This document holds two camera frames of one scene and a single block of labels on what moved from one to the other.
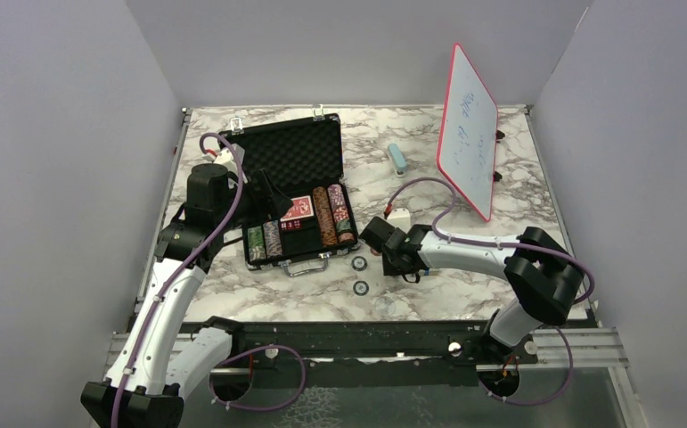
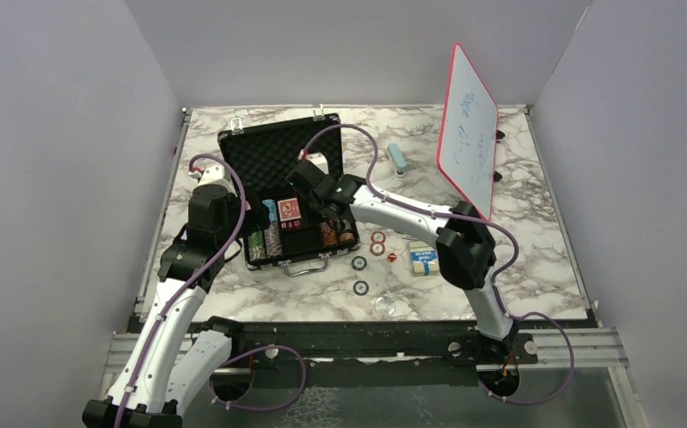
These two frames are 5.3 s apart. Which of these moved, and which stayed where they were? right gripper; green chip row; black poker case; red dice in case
Moved: right gripper
Stayed: red dice in case; black poker case; green chip row
